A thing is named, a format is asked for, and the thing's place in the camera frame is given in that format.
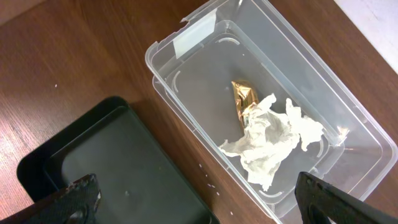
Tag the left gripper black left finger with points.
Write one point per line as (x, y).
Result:
(76, 203)

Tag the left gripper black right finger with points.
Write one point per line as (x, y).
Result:
(320, 202)

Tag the white napkin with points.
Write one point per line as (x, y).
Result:
(269, 138)

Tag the gold snack wrapper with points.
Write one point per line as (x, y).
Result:
(245, 97)

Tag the clear plastic waste bin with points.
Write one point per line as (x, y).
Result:
(223, 41)

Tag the black rectangular tray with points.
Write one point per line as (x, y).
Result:
(138, 183)

